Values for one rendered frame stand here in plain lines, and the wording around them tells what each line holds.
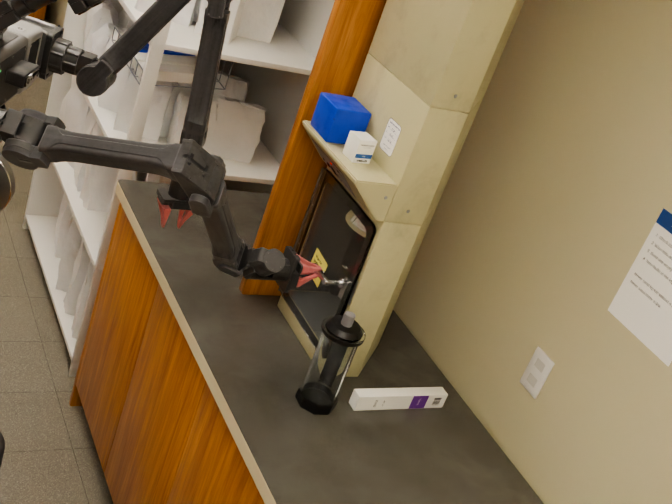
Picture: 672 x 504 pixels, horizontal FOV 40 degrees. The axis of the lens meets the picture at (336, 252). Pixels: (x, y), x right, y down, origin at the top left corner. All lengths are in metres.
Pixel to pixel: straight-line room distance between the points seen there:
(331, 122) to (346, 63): 0.22
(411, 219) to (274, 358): 0.52
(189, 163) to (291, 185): 0.72
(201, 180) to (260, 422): 0.65
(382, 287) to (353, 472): 0.47
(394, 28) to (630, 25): 0.54
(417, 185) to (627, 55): 0.57
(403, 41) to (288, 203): 0.58
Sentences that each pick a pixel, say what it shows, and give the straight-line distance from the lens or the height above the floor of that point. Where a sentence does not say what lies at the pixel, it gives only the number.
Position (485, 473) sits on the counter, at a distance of 2.38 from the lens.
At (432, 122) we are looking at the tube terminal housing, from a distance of 2.13.
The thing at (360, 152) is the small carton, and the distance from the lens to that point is 2.20.
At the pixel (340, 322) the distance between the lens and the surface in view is 2.21.
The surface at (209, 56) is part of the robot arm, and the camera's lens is 2.37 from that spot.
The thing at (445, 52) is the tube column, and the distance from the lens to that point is 2.10.
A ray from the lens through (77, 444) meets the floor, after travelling 3.45.
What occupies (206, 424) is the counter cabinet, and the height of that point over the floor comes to 0.78.
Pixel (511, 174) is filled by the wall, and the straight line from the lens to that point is 2.53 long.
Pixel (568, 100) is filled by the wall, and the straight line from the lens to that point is 2.41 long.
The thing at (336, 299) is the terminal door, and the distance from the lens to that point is 2.35.
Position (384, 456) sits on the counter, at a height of 0.94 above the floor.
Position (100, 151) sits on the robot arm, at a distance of 1.91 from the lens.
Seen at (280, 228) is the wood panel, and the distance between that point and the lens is 2.57.
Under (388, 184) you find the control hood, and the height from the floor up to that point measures 1.51.
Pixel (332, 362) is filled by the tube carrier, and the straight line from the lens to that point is 2.22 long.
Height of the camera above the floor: 2.28
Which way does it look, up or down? 26 degrees down
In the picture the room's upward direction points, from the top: 21 degrees clockwise
